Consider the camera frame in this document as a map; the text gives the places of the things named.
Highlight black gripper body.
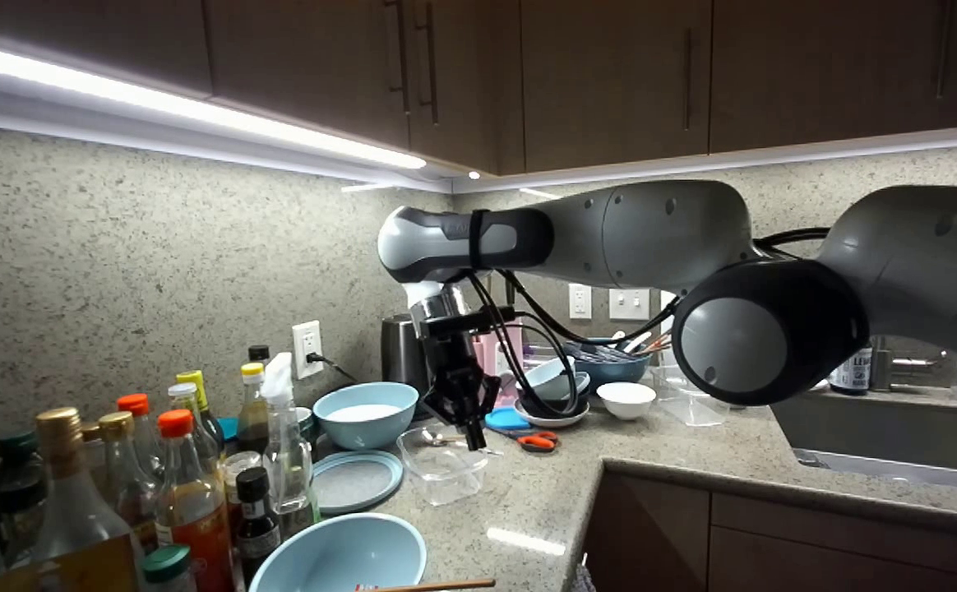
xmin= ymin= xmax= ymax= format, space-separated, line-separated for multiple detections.
xmin=422 ymin=308 xmax=502 ymax=420

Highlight white shallow bowl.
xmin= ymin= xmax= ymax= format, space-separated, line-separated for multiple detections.
xmin=520 ymin=408 xmax=592 ymax=433

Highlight black bowl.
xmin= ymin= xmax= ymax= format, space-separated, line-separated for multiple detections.
xmin=524 ymin=389 xmax=592 ymax=420

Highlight gray bowl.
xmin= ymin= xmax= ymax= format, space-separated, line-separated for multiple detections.
xmin=524 ymin=358 xmax=588 ymax=402

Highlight light blue bowl white contents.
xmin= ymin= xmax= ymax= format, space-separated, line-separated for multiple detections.
xmin=309 ymin=379 xmax=422 ymax=453

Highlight large dark blue bowl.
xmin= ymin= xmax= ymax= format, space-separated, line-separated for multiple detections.
xmin=571 ymin=346 xmax=650 ymax=389

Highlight small white bowl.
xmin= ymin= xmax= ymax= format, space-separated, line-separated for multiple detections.
xmin=596 ymin=379 xmax=657 ymax=423

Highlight wooden chopstick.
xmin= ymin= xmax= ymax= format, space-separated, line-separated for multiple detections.
xmin=350 ymin=580 xmax=500 ymax=592

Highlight light blue bowl holding packets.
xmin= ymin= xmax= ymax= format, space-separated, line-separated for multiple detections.
xmin=247 ymin=511 xmax=430 ymax=592

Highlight blue round lid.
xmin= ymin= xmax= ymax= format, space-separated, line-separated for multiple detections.
xmin=484 ymin=405 xmax=535 ymax=438

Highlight pink knife block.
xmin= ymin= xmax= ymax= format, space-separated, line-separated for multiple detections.
xmin=473 ymin=321 xmax=524 ymax=382

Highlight metal spoon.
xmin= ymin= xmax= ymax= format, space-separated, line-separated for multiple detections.
xmin=414 ymin=423 xmax=461 ymax=452

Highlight clear glass container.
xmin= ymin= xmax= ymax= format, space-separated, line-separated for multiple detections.
xmin=393 ymin=420 xmax=494 ymax=511
xmin=654 ymin=372 xmax=725 ymax=433

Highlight black thermos flask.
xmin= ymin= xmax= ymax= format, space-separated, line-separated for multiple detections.
xmin=378 ymin=313 xmax=427 ymax=389

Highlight light blue plate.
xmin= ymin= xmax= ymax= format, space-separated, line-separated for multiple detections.
xmin=309 ymin=448 xmax=406 ymax=520

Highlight pale cap bottle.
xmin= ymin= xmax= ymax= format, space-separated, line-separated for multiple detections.
xmin=238 ymin=358 xmax=272 ymax=453

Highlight small dark black cap bottle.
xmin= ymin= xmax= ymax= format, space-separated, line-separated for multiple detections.
xmin=231 ymin=464 xmax=284 ymax=586

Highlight yellow cap bottle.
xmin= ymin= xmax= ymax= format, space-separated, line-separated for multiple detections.
xmin=174 ymin=368 xmax=217 ymax=415

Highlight white cap bottle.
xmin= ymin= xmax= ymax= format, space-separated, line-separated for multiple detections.
xmin=163 ymin=379 xmax=224 ymax=475

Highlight orange cap sauce bottle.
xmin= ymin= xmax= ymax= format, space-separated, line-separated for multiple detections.
xmin=113 ymin=392 xmax=167 ymax=464
xmin=152 ymin=408 xmax=239 ymax=592

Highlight green lid jar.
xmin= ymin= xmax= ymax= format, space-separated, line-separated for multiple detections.
xmin=139 ymin=541 xmax=199 ymax=592

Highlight brown lower cabinet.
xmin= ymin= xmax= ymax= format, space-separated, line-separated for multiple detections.
xmin=584 ymin=464 xmax=957 ymax=592

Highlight small gold cap bottle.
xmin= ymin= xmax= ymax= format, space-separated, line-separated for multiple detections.
xmin=91 ymin=408 xmax=162 ymax=551

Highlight brown wooden upper cabinet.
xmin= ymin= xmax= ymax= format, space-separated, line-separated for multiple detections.
xmin=0 ymin=0 xmax=524 ymax=177
xmin=496 ymin=0 xmax=957 ymax=168

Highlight under cabinet light strip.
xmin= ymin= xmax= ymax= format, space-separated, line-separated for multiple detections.
xmin=0 ymin=26 xmax=457 ymax=193

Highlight steel kitchen sink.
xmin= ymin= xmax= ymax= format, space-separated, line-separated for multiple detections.
xmin=769 ymin=389 xmax=957 ymax=481

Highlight large gold cap bottle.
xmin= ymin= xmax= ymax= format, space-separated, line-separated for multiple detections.
xmin=10 ymin=405 xmax=145 ymax=592

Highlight dark green cap bottle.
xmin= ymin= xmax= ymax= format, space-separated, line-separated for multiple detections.
xmin=0 ymin=430 xmax=53 ymax=562

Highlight black power cord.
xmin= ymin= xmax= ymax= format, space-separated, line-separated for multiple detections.
xmin=309 ymin=351 xmax=360 ymax=389

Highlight white wall outlet with plug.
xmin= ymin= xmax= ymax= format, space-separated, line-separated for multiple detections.
xmin=289 ymin=319 xmax=325 ymax=382

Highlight white light switch plate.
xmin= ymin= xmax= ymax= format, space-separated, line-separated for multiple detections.
xmin=605 ymin=286 xmax=650 ymax=321

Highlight dark cabinet door handle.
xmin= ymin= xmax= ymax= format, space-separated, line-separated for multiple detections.
xmin=386 ymin=0 xmax=411 ymax=112
xmin=416 ymin=0 xmax=439 ymax=125

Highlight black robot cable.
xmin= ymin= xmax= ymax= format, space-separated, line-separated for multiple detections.
xmin=461 ymin=224 xmax=836 ymax=396

